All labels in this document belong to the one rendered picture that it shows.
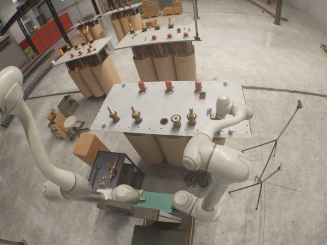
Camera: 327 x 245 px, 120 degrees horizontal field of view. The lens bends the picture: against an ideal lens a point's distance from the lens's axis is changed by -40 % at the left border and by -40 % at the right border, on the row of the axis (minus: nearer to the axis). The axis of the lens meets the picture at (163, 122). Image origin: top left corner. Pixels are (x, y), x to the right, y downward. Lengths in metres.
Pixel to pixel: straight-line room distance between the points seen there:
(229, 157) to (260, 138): 2.56
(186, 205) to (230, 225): 1.54
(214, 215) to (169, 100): 1.21
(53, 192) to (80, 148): 1.61
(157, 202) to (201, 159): 0.88
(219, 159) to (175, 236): 1.20
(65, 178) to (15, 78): 0.45
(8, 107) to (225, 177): 0.84
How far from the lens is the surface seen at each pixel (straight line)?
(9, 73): 0.59
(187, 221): 2.22
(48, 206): 3.98
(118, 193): 1.29
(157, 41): 2.70
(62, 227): 3.60
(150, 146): 2.07
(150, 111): 1.64
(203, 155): 0.66
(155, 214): 0.78
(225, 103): 1.12
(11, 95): 0.57
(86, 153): 2.32
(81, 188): 0.80
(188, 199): 1.16
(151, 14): 11.29
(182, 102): 1.65
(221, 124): 0.93
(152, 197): 1.48
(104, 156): 2.17
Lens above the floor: 2.54
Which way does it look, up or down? 51 degrees down
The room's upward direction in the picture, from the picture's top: 17 degrees counter-clockwise
